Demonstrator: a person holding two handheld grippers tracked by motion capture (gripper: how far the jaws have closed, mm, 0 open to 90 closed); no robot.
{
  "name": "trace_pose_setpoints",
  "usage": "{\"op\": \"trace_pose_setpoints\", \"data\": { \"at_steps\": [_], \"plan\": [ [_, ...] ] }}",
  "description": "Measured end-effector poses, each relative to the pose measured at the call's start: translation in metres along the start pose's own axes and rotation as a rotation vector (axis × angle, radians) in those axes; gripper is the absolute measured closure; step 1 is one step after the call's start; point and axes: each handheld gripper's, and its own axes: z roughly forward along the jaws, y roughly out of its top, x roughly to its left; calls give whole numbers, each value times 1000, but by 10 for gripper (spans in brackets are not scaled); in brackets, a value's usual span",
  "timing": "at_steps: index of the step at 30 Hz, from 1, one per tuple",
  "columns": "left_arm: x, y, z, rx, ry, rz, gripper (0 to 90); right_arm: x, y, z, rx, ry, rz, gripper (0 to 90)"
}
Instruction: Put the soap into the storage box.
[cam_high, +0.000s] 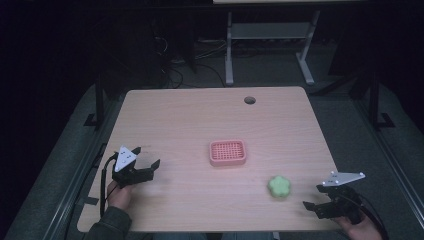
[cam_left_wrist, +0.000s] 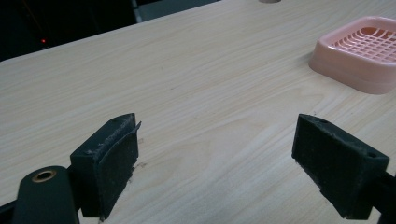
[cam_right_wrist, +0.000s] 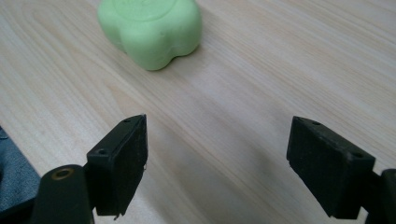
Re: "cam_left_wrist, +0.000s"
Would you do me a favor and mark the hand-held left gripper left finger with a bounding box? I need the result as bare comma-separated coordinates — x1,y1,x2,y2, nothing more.
69,112,142,222

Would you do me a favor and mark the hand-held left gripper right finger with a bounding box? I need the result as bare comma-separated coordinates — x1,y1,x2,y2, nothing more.
290,113,390,220

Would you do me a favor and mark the dark equipment with red light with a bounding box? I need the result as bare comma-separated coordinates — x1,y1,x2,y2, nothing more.
0,0,138,63

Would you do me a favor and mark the pink plastic soap dish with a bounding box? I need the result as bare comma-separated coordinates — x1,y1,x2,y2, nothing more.
308,16,396,95

